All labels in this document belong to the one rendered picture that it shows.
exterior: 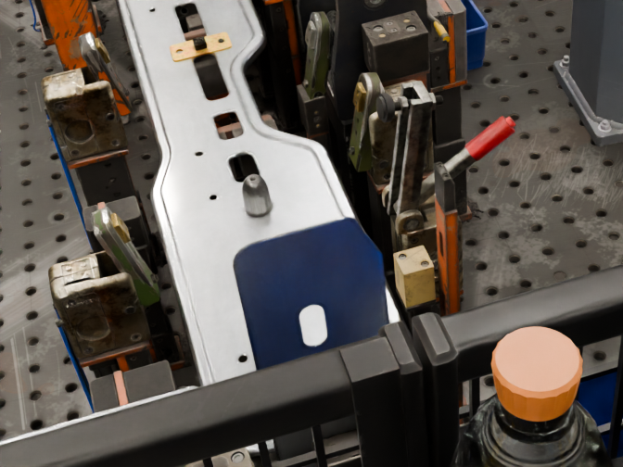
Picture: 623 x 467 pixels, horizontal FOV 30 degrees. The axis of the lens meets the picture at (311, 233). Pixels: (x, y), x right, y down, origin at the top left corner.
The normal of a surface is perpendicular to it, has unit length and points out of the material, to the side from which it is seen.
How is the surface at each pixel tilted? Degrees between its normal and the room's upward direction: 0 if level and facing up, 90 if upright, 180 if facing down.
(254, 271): 90
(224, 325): 0
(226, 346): 0
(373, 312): 90
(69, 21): 90
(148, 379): 0
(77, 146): 90
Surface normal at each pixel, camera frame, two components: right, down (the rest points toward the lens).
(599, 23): -0.97, 0.22
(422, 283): 0.27, 0.66
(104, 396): -0.11, -0.70
